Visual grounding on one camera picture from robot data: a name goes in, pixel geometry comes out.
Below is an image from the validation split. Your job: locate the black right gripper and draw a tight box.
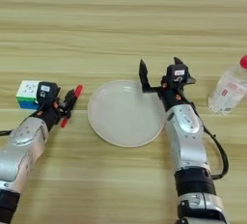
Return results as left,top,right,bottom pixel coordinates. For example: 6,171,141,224
138,56,197,111

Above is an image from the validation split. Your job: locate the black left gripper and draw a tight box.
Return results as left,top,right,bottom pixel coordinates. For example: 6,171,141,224
33,88,77,131

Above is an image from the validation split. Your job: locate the red and black marker pen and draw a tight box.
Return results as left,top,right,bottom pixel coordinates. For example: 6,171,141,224
60,84,85,129

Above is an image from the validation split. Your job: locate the multicolour puzzle cube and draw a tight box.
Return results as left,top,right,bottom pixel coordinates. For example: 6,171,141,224
15,79,41,111

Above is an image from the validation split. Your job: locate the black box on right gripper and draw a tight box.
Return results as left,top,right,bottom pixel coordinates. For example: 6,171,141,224
165,63,190,85

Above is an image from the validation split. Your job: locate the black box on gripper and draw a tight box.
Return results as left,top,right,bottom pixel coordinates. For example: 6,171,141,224
36,80,62,106
165,63,190,85

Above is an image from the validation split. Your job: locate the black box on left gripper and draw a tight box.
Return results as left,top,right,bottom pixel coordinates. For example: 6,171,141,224
36,80,62,106

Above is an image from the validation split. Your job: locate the round white plate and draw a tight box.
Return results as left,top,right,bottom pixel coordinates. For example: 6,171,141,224
87,79,167,149

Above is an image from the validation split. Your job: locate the clear bottle with red cap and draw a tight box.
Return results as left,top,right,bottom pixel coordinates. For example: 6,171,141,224
206,54,247,116

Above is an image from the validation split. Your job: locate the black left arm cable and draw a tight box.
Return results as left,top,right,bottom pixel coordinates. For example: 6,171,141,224
0,110,41,138

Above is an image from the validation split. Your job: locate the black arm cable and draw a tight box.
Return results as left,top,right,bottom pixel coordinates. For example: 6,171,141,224
0,110,41,138
189,100,230,182

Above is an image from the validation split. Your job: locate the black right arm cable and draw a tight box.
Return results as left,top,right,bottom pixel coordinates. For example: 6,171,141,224
189,100,230,182

